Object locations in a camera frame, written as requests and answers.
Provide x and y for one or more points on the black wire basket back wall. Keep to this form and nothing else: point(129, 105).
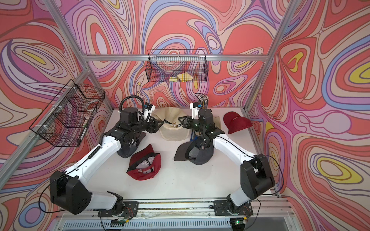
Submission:
point(164, 63)

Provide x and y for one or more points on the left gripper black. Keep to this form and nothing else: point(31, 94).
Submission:
point(151, 130)

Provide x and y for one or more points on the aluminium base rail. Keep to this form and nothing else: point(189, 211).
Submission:
point(262, 214)

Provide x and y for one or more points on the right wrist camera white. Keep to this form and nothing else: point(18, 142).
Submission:
point(195, 107)

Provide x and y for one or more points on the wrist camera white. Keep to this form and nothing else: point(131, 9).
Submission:
point(148, 110)
point(195, 107)

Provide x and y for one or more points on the pencil cup with pencils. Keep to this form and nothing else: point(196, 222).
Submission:
point(203, 100)

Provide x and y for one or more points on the yellow sticky notes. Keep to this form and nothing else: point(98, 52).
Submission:
point(183, 77)

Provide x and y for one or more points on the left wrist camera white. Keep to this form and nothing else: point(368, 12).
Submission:
point(148, 110)

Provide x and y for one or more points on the dark grey cap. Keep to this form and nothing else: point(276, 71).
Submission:
point(197, 152)
point(128, 149)

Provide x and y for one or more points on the dark red cap back right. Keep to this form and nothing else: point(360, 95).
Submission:
point(235, 122)

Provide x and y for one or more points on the beige cap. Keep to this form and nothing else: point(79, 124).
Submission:
point(172, 129)
point(218, 122)

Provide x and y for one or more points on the dark red cap front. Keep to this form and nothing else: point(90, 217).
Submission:
point(144, 165)

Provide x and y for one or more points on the dark red cap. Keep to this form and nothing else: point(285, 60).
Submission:
point(144, 165)
point(235, 122)

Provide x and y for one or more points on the black wire basket left wall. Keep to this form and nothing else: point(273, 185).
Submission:
point(66, 119)

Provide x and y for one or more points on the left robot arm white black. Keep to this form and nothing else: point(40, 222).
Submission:
point(68, 188)

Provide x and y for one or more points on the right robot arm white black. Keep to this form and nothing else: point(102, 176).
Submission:
point(255, 172)

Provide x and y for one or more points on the black wire basket wall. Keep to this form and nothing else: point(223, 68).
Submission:
point(66, 119)
point(164, 63)

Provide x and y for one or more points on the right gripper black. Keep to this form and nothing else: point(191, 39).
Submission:
point(187, 123)

